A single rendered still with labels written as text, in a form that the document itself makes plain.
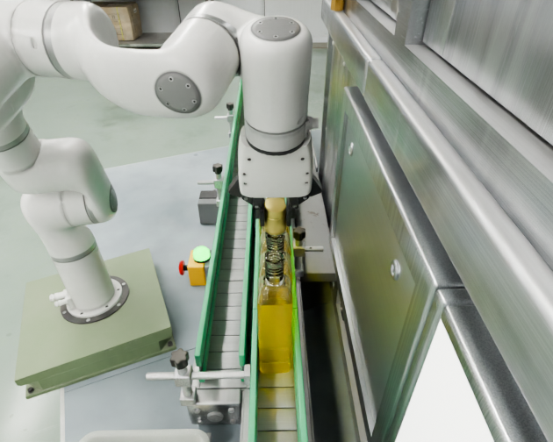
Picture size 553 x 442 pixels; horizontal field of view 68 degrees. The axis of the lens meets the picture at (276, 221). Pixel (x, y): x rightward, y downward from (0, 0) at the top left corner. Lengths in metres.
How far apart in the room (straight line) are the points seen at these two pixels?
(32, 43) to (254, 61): 0.25
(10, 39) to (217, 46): 0.24
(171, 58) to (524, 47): 0.28
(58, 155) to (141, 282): 0.42
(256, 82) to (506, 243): 0.28
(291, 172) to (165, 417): 0.59
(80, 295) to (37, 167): 0.33
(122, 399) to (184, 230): 0.57
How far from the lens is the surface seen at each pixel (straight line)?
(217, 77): 0.42
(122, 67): 0.44
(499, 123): 0.34
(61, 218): 0.89
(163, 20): 6.63
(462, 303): 0.34
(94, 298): 1.02
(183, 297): 1.11
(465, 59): 0.42
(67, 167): 0.79
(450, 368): 0.34
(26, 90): 0.71
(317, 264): 0.99
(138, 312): 1.00
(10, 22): 0.57
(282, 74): 0.43
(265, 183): 0.55
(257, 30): 0.44
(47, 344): 1.03
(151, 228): 1.36
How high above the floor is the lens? 1.55
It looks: 37 degrees down
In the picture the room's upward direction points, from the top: straight up
